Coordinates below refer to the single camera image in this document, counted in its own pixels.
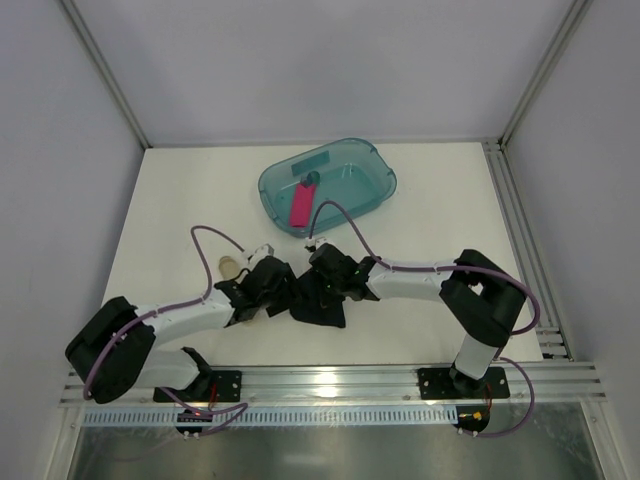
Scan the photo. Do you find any pink rolled napkin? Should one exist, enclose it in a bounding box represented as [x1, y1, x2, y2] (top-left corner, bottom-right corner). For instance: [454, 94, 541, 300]
[289, 183, 317, 228]

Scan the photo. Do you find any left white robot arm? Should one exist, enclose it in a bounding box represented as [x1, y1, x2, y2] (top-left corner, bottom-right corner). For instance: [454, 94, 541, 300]
[65, 256, 302, 404]

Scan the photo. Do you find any green utensil in pink roll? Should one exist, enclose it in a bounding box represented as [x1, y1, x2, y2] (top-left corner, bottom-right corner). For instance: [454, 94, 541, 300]
[301, 171, 321, 187]

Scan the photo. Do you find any purple cable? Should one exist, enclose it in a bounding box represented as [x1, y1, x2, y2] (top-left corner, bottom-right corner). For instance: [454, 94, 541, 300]
[304, 200, 541, 439]
[82, 225, 251, 435]

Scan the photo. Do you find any aluminium front rail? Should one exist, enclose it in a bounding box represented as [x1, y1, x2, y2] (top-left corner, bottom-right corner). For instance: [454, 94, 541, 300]
[59, 360, 609, 409]

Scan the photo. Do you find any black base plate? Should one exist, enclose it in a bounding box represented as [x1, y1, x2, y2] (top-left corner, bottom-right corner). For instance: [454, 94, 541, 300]
[416, 366, 511, 400]
[172, 370, 242, 403]

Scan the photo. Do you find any teal plastic bin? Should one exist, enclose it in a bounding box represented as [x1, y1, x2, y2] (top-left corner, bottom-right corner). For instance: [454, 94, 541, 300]
[258, 138, 397, 238]

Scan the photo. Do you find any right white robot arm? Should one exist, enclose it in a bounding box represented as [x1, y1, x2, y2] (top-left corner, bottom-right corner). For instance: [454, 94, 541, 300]
[309, 243, 527, 398]

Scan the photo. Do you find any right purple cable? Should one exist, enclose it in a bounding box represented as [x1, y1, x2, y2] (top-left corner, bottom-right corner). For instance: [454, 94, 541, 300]
[304, 200, 541, 439]

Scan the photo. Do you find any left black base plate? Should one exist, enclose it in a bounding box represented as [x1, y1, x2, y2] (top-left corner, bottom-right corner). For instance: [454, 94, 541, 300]
[172, 370, 242, 403]

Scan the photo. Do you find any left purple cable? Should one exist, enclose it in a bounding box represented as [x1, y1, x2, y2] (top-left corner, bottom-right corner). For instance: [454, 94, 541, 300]
[82, 225, 251, 435]

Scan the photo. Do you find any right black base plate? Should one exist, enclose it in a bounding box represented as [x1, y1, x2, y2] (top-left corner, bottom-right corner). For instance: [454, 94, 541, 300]
[416, 366, 511, 400]

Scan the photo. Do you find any black paper napkin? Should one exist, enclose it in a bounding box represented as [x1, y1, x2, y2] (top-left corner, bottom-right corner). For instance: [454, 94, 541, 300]
[289, 272, 346, 329]

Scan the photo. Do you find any slotted cable duct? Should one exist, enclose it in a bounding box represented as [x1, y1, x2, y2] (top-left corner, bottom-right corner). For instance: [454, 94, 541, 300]
[82, 404, 458, 428]

